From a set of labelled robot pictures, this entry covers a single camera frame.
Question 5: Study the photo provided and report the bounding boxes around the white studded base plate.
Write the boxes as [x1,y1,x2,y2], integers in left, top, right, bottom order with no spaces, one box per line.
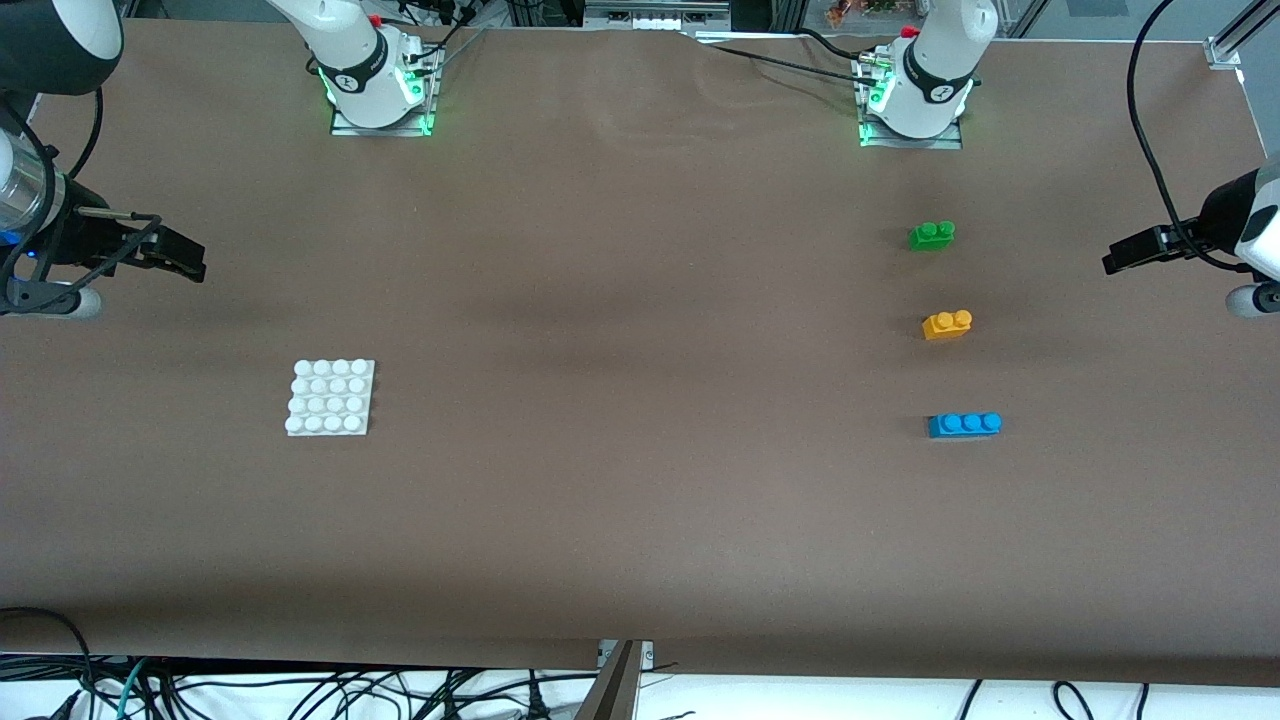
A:
[284,358,377,437]

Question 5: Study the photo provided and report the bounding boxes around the blue three-stud block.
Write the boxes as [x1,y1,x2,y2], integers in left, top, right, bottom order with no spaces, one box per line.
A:
[927,411,1003,440]

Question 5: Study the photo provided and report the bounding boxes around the brown table cover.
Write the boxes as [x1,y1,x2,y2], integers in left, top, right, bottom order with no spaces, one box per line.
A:
[0,18,1280,689]

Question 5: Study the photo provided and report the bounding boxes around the grey metal rack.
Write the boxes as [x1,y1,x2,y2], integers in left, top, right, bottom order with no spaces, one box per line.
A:
[583,0,734,34]

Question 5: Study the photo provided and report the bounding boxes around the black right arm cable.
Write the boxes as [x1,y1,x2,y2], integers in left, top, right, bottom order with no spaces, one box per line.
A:
[0,86,106,301]

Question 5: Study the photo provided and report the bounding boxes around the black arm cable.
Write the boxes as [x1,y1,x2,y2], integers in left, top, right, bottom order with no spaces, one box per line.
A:
[0,86,106,301]
[1127,0,1247,274]

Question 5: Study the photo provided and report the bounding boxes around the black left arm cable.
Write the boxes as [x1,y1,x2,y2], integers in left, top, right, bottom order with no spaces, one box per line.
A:
[1127,0,1247,274]

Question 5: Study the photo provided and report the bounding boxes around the aluminium frame profile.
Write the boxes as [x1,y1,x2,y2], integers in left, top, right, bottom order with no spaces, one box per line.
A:
[1204,0,1280,71]

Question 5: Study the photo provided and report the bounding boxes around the short black base cable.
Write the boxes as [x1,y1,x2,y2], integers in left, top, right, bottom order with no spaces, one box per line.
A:
[796,26,867,59]

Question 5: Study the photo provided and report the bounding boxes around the looped black floor cable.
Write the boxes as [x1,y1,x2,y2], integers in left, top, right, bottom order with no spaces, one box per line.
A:
[0,606,97,720]

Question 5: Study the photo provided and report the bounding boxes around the long black base cable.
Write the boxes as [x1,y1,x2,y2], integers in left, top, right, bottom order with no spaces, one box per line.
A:
[712,42,873,83]

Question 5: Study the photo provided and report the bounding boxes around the teal floor cable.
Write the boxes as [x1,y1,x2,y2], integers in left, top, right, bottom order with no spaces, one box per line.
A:
[114,656,153,720]

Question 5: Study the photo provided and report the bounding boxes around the metal table bracket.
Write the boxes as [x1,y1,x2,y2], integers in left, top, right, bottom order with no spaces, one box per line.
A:
[575,639,657,720]

